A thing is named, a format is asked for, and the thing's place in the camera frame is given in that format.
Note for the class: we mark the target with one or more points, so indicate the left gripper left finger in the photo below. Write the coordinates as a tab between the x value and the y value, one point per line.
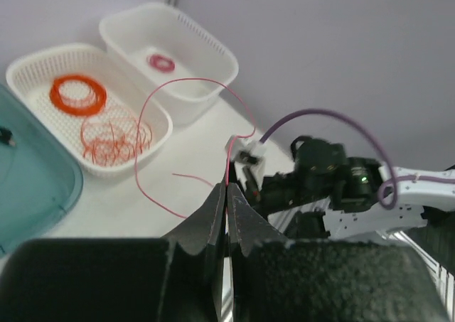
176	277

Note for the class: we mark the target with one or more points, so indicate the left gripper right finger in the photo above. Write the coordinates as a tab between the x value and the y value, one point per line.
275	278

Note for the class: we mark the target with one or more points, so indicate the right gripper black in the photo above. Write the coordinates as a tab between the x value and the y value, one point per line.
277	193

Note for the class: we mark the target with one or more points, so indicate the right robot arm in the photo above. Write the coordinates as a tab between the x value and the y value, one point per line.
337	197

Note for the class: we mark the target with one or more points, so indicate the white deep plastic tub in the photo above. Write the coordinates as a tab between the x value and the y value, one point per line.
171	57

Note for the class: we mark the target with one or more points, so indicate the teal plastic tray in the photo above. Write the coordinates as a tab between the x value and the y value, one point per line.
40	181

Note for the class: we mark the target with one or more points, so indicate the white perforated basket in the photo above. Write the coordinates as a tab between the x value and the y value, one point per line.
130	129

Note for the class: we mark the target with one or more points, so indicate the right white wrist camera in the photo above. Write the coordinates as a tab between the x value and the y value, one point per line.
249	153

